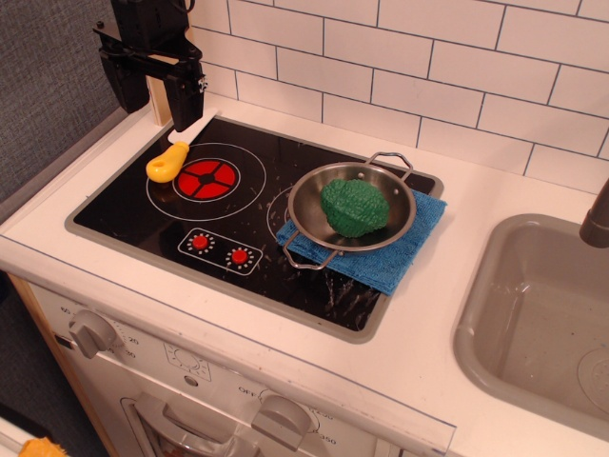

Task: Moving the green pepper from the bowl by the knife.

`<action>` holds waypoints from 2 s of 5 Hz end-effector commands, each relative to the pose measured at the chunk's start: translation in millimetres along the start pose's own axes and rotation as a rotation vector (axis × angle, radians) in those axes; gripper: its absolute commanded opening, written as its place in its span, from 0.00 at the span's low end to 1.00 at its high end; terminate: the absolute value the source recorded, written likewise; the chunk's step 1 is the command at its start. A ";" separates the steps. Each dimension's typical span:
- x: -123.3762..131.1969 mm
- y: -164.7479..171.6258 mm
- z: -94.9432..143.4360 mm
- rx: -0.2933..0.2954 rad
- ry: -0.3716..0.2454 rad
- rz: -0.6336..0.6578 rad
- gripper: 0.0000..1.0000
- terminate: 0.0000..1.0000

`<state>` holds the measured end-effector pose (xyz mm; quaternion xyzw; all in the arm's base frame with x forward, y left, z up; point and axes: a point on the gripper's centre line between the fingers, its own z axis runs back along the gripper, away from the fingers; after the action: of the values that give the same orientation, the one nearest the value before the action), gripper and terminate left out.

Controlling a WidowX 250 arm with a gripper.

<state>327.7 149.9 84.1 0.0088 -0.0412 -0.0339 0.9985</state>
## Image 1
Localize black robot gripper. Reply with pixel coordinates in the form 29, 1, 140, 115
93, 1, 206, 132

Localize green toy vegetable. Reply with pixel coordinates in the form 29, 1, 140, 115
321, 179, 390, 238

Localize black toy stove top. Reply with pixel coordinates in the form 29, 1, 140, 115
66, 118, 388, 344

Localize left red stove knob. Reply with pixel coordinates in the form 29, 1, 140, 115
191, 234, 209, 251

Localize red stove knob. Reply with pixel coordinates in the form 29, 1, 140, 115
191, 234, 209, 251
230, 248, 249, 266

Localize right red stove knob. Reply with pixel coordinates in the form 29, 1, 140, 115
230, 248, 249, 266

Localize left grey oven dial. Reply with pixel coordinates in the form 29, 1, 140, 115
69, 310, 117, 359

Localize grey oven dial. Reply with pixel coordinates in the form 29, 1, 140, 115
69, 310, 117, 359
251, 395, 312, 451

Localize blue folded cloth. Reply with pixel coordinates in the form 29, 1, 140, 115
277, 191, 446, 295

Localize right grey oven dial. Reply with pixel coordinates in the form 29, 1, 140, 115
251, 395, 312, 451

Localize orange object at corner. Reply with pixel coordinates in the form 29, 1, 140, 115
18, 437, 68, 457

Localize grey toy sink basin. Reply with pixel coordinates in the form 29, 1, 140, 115
454, 214, 608, 440

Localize grey toy faucet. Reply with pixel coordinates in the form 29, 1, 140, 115
580, 180, 609, 248

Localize toy knife with yellow handle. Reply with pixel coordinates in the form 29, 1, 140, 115
146, 108, 219, 184

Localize silver metal bowl with handles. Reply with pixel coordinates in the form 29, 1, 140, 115
283, 152, 417, 270

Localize grey oven door handle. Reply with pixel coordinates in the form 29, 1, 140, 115
132, 393, 262, 456

